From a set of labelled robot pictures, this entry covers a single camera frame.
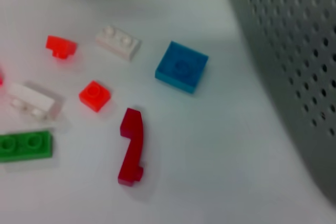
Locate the dark red curved brick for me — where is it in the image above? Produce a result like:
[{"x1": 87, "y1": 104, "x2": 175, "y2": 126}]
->
[{"x1": 118, "y1": 108, "x2": 145, "y2": 187}]

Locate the grey perforated storage bin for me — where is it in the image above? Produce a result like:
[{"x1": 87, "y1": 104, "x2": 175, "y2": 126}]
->
[{"x1": 220, "y1": 0, "x2": 336, "y2": 206}]

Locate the small red building brick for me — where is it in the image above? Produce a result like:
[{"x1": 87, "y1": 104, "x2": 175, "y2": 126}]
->
[
  {"x1": 78, "y1": 80, "x2": 111, "y2": 113},
  {"x1": 46, "y1": 35, "x2": 78, "y2": 61}
]

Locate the white building brick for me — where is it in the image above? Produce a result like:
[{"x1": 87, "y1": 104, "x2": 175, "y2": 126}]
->
[
  {"x1": 7, "y1": 82, "x2": 65, "y2": 122},
  {"x1": 94, "y1": 25, "x2": 142, "y2": 62}
]

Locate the blue square building brick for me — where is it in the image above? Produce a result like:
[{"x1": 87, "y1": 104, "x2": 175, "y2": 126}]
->
[{"x1": 154, "y1": 40, "x2": 209, "y2": 94}]

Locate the flat green building brick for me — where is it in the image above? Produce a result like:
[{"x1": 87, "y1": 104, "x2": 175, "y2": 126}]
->
[{"x1": 0, "y1": 130, "x2": 53, "y2": 163}]

